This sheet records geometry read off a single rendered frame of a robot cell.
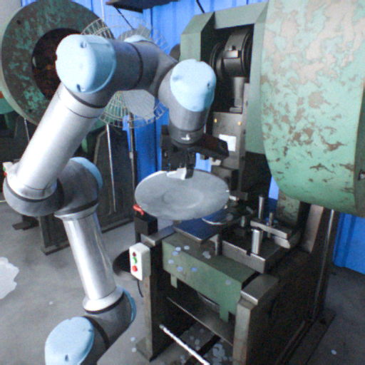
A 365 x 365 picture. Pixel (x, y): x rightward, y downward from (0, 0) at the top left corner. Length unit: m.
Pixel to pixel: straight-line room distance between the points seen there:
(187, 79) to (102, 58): 0.13
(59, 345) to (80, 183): 0.39
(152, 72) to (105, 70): 0.11
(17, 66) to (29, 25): 0.25
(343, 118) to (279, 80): 0.13
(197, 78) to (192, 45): 0.62
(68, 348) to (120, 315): 0.16
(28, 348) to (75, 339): 1.01
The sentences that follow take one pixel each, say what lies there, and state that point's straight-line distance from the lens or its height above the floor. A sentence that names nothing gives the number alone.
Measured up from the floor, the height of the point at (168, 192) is 0.96.
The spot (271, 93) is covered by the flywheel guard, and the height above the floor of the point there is 1.25.
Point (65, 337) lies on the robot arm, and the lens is 0.86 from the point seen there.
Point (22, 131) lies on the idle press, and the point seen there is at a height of 0.68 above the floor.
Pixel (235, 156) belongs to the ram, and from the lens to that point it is 1.05.
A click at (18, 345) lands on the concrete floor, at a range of 1.88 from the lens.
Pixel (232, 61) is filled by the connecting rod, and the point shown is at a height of 1.34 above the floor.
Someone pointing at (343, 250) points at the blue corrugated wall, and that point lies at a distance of 2.36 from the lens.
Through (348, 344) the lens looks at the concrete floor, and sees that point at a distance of 1.90.
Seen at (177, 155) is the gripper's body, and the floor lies 1.12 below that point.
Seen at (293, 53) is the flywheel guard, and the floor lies 1.32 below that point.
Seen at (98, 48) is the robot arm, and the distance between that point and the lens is 0.43.
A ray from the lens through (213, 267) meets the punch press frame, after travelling 1.08.
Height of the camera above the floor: 1.28
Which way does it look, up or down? 20 degrees down
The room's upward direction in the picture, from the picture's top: straight up
